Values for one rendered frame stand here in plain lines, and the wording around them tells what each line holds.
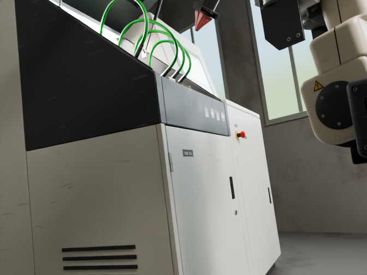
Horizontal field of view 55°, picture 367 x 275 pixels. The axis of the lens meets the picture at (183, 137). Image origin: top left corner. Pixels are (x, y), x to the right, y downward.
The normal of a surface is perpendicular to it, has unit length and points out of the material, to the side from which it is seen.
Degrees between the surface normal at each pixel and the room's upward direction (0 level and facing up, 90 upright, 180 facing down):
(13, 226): 90
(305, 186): 90
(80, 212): 90
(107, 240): 90
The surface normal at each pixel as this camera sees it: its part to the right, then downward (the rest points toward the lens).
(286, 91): -0.74, 0.01
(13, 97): -0.43, -0.06
